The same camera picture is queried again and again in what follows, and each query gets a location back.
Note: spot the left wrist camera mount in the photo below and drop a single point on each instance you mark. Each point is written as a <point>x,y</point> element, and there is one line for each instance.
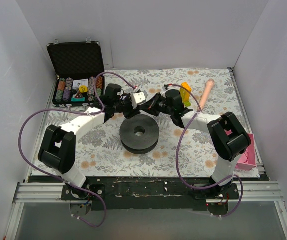
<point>137,97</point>

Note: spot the black cable spool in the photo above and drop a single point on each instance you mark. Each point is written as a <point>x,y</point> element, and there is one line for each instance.
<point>140,134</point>

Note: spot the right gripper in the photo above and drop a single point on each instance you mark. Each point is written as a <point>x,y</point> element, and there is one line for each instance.
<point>155,102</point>

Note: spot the black poker chip case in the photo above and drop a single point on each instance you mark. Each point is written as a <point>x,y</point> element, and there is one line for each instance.
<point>77,64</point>

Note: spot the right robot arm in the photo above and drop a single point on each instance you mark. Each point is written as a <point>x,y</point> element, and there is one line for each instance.
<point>228,136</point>

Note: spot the beige toy microphone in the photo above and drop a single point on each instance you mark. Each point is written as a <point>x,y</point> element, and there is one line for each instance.
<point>207,91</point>

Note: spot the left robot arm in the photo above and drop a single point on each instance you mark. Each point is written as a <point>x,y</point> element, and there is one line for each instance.
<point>58,147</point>

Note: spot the yellow toy brick tower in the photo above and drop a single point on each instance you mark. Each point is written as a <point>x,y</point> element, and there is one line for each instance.
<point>185,91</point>

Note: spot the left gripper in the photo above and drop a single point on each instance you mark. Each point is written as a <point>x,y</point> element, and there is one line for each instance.
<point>129,106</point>

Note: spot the pink plastic box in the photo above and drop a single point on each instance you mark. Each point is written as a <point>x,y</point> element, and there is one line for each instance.
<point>248,160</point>

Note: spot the black front base bar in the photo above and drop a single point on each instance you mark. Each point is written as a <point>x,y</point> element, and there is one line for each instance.
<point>143,193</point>

